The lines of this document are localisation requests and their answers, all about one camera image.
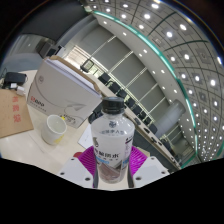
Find white cup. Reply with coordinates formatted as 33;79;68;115
40;114;68;146

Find black desk phone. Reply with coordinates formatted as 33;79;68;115
87;102;104;125

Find black office chairs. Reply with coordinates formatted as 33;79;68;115
79;59;159;134

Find white copy paper carton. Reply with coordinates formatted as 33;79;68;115
26;55;103;129

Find clear water bottle black cap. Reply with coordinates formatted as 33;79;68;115
90;96;135;190

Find brown paper envelope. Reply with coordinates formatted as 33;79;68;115
0;89;35;139

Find long curved conference desk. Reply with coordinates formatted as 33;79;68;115
84;71;183;168

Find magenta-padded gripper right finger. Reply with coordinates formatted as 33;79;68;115
126;145;167;189

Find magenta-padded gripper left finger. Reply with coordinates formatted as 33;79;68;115
56;145;98;190

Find white power adapter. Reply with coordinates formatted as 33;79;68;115
16;85;26;96

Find white paper sheet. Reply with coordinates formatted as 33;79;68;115
77;123;96;150

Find round ceiling lights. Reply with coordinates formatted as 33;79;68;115
83;0;224;161

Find black power strip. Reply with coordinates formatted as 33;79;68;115
3;71;28;89

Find grey box monitor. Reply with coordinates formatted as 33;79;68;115
35;39;61;58

